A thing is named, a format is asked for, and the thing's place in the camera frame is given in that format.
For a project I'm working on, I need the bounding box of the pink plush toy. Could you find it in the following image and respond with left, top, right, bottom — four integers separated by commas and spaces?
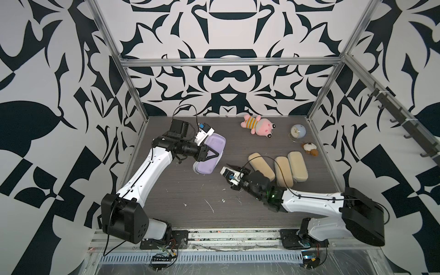
241, 114, 276, 138

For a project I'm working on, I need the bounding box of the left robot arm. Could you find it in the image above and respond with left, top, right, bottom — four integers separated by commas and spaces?
101, 119, 226, 245

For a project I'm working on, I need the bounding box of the blue alarm clock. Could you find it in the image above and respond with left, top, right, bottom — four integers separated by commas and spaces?
289, 124, 307, 142

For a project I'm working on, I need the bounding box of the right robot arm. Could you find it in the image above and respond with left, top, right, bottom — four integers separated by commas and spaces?
221, 166, 387, 250

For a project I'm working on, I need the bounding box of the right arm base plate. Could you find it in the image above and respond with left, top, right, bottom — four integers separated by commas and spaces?
280, 229, 329, 250

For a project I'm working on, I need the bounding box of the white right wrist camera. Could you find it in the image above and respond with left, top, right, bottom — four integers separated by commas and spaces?
220, 166, 243, 186

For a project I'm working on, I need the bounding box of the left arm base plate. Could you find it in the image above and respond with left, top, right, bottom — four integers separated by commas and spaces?
140, 230, 189, 250

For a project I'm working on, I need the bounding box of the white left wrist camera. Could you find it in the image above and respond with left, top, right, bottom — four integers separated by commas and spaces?
194, 123, 214, 146

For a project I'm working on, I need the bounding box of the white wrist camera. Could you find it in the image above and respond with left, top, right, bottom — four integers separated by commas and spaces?
220, 166, 243, 186
194, 123, 214, 146

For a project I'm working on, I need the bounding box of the brown white plush toy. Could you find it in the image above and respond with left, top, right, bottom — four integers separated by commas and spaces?
302, 143, 319, 157

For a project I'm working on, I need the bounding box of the wall hook rack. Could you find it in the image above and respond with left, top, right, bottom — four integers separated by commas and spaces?
369, 81, 440, 166

